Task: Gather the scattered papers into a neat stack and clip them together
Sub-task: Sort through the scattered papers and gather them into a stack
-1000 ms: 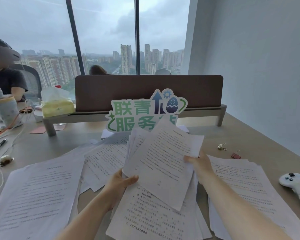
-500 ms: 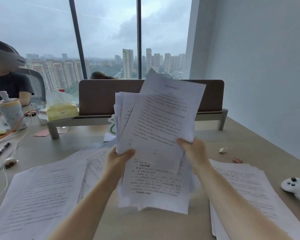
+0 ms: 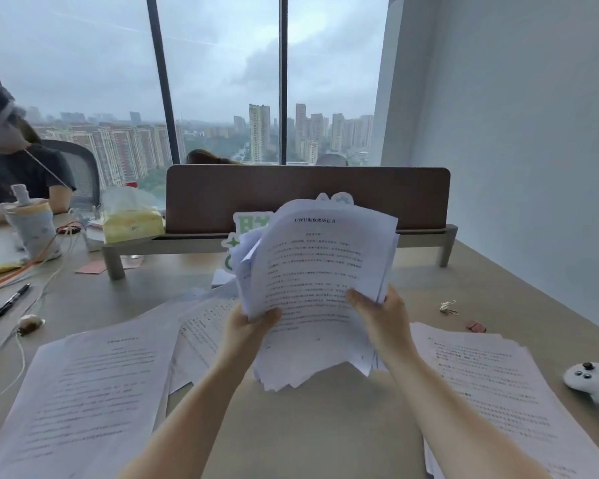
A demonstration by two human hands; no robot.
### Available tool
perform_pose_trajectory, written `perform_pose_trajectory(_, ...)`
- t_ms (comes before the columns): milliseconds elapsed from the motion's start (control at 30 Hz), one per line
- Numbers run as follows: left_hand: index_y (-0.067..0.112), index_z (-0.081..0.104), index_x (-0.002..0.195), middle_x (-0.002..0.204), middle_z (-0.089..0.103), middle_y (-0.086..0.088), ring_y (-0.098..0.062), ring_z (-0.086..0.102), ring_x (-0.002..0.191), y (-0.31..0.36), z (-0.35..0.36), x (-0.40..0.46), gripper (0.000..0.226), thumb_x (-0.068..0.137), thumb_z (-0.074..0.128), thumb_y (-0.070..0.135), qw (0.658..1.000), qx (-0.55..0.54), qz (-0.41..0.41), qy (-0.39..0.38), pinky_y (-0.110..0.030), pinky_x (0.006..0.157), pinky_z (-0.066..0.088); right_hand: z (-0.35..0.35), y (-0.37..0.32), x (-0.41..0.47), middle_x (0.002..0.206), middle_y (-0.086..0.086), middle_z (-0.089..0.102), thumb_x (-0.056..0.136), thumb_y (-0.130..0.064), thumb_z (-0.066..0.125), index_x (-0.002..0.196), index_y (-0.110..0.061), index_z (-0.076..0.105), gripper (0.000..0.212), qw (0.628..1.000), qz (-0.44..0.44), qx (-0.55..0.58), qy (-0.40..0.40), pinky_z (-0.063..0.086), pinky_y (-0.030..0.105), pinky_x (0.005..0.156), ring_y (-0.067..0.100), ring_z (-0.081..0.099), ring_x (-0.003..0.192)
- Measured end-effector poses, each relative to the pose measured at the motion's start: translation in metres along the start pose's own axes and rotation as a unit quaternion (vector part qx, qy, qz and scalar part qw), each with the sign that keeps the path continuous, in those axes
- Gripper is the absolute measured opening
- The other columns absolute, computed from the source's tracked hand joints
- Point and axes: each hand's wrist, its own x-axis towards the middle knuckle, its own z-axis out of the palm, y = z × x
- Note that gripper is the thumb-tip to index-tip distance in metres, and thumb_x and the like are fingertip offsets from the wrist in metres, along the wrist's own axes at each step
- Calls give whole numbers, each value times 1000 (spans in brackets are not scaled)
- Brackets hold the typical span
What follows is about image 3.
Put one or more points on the yellow tissue pack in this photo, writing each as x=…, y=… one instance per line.
x=130, y=219

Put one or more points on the grey office chair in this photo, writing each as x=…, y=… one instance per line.
x=82, y=169

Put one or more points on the small spread of printed papers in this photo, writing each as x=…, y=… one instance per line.
x=202, y=334

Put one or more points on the grey desk shelf riser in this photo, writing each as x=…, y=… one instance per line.
x=179, y=244

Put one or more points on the brown desk divider panel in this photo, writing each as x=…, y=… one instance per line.
x=219, y=194

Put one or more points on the red binder clip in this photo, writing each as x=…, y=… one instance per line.
x=476, y=326

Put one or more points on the person's left forearm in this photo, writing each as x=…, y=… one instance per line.
x=194, y=419

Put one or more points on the gold binder clip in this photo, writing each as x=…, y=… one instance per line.
x=448, y=307

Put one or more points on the white cup with straw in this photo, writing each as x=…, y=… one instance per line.
x=32, y=226

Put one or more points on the person's left hand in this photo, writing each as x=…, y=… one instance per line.
x=242, y=339

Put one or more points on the person's right hand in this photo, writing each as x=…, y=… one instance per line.
x=392, y=334

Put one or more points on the grey chair back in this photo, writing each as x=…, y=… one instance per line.
x=332, y=159

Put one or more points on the person's right thumb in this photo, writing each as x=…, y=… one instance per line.
x=363, y=303

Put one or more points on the white game controller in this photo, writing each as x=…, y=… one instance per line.
x=591, y=381

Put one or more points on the stack of printed sheets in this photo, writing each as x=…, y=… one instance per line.
x=314, y=274

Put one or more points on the green and white cutout sign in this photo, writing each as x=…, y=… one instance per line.
x=247, y=226

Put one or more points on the person's right forearm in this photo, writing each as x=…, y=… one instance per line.
x=449, y=419

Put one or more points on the thick pile of printed papers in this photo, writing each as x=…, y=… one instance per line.
x=499, y=394

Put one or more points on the wide pile of printed papers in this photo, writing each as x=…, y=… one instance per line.
x=85, y=399

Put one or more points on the pink sticky note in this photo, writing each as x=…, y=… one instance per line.
x=91, y=267

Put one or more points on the black pen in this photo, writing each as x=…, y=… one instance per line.
x=11, y=300

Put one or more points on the person's left thumb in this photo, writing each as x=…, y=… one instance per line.
x=268, y=320

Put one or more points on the yellow packet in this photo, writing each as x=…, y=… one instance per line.
x=0, y=268

